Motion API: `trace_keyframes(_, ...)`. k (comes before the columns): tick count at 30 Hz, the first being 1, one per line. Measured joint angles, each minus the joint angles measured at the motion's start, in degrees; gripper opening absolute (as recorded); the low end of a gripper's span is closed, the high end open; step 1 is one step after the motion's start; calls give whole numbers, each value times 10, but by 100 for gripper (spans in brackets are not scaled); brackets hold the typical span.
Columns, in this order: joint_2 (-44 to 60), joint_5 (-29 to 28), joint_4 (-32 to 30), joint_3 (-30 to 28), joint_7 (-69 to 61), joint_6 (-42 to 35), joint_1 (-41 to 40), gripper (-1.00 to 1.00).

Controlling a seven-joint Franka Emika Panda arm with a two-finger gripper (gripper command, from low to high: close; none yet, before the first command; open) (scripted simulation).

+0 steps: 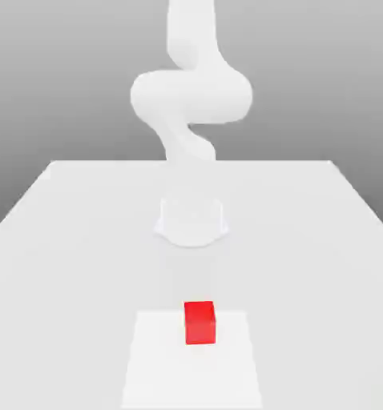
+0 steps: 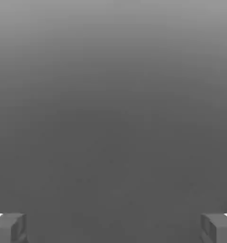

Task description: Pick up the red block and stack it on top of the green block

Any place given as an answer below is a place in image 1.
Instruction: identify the small red cube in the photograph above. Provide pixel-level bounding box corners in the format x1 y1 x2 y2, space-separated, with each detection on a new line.
183 299 217 346

